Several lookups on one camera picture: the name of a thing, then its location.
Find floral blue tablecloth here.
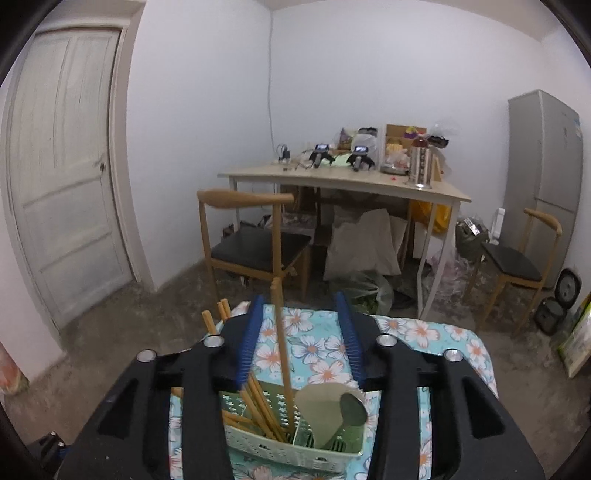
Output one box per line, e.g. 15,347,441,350
168,302,499,480

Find white panel door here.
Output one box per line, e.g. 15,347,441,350
4,28,139,324

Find light wooden dining table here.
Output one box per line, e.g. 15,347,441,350
218,161,472,319

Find metal cylindrical canister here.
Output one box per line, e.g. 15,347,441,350
406,147,435,190

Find black rice cooker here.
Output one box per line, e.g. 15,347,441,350
534,268,583,335

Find green plastic utensil holder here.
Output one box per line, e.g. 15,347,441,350
218,388,370,464

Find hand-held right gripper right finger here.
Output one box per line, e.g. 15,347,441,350
335,292,546,480

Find white plastic bag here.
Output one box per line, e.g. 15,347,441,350
355,129,382,160

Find white plastic bottle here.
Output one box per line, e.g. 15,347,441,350
490,208,506,245

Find yellow plastic bag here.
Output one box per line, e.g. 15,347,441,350
411,199,453,234

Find silver refrigerator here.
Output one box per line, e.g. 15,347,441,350
501,90,583,289

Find clear bag of food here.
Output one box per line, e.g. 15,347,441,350
381,143,411,175

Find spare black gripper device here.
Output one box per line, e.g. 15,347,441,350
308,143,334,168
347,145,376,171

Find green and white sack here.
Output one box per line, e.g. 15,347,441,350
558,293,591,379

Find clear bag of vegetables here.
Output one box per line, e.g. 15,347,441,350
344,272,393,315

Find grey woven sack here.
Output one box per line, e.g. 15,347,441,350
323,208,402,280

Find wooden chair black seat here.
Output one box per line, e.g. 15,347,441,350
464,208,563,335
197,188,312,301

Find open cardboard box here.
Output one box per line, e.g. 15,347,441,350
385,124,428,148

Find white wall cable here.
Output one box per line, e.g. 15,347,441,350
267,14,275,148

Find bundle of wooden chopsticks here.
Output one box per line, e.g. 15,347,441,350
202,298,289,446

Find dark green bag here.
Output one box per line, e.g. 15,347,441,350
456,217,489,261

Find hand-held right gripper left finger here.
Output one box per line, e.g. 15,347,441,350
55,294,267,480

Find long wooden chopstick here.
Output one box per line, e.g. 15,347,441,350
270,277,296,418

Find cream rice paddle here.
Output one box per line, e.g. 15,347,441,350
294,384,365,450

